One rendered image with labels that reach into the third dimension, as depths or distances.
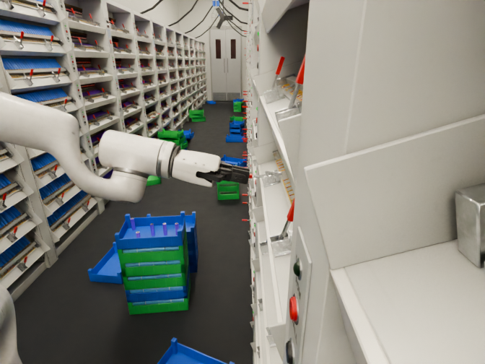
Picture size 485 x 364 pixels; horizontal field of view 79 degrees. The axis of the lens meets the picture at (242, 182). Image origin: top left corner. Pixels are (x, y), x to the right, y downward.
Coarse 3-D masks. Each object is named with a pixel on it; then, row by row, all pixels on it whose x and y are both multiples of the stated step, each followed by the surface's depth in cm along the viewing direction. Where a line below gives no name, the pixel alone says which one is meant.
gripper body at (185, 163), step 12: (180, 156) 66; (192, 156) 67; (204, 156) 69; (216, 156) 72; (180, 168) 64; (192, 168) 64; (204, 168) 64; (216, 168) 65; (192, 180) 65; (204, 180) 65
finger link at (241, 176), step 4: (224, 172) 67; (232, 172) 68; (236, 172) 68; (240, 172) 68; (244, 172) 68; (248, 172) 68; (228, 176) 67; (232, 176) 68; (236, 176) 68; (240, 176) 68; (244, 176) 68; (248, 176) 68; (224, 180) 67; (232, 180) 69; (236, 180) 68; (240, 180) 68; (244, 180) 68
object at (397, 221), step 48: (384, 144) 11; (432, 144) 11; (480, 144) 11; (336, 192) 12; (384, 192) 12; (432, 192) 12; (480, 192) 10; (336, 240) 12; (384, 240) 12; (432, 240) 12; (480, 240) 10; (336, 288) 13; (384, 288) 11; (432, 288) 11; (480, 288) 10; (384, 336) 10; (432, 336) 9; (480, 336) 9
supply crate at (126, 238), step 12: (168, 216) 155; (180, 216) 155; (144, 228) 153; (156, 228) 153; (168, 228) 153; (180, 228) 153; (120, 240) 135; (132, 240) 136; (144, 240) 137; (156, 240) 137; (168, 240) 138; (180, 240) 139
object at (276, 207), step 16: (272, 144) 83; (272, 160) 84; (272, 192) 65; (288, 192) 63; (272, 208) 59; (288, 208) 57; (272, 224) 53; (272, 256) 45; (288, 256) 44; (272, 272) 42; (288, 272) 41; (272, 336) 28
